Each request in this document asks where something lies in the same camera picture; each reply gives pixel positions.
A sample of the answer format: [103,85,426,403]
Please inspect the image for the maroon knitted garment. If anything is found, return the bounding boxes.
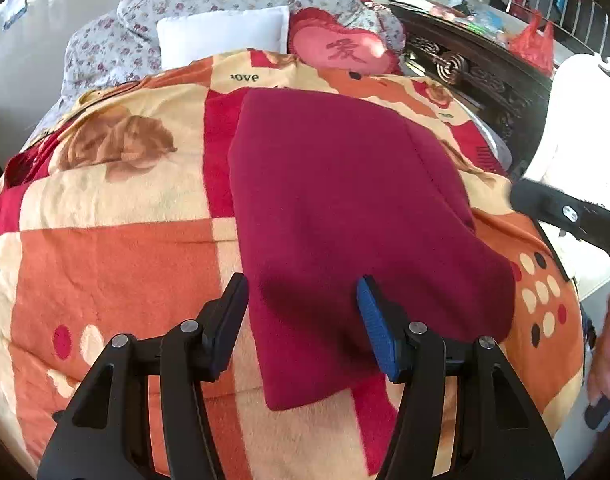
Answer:
[228,87,517,412]

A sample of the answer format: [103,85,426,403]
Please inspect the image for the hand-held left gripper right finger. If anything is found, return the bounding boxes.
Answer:
[356,275,566,480]

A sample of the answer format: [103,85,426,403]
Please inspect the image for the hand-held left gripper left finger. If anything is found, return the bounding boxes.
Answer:
[37,272,250,480]

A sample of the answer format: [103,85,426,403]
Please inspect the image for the dark carved wooden furniture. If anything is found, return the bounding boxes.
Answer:
[387,2,553,176]

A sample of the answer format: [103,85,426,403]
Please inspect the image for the white chair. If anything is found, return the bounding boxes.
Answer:
[520,52,610,301]

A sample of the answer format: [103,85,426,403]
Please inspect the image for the person's right hand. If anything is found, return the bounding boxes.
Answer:
[586,280,610,407]

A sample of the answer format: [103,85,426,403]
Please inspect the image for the red heart cushion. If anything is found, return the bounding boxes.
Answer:
[287,7,403,77]

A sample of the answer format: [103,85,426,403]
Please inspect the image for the white paper sheet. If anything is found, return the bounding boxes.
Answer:
[386,0,438,12]

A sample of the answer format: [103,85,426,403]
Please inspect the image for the colourful packets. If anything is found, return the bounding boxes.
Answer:
[435,0,511,43]

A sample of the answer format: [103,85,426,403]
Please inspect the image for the red plastic bag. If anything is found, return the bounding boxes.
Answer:
[508,10,556,77]

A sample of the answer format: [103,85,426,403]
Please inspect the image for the metal railing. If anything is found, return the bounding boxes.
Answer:
[505,0,610,56]

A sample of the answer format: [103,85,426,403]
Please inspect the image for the orange red printed blanket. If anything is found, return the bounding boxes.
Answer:
[0,49,586,480]

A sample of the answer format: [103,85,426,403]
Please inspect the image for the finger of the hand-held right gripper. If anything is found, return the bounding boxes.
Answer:
[509,176,610,263]

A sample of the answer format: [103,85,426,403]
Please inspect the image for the white pillow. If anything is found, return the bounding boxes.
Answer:
[156,6,291,70]

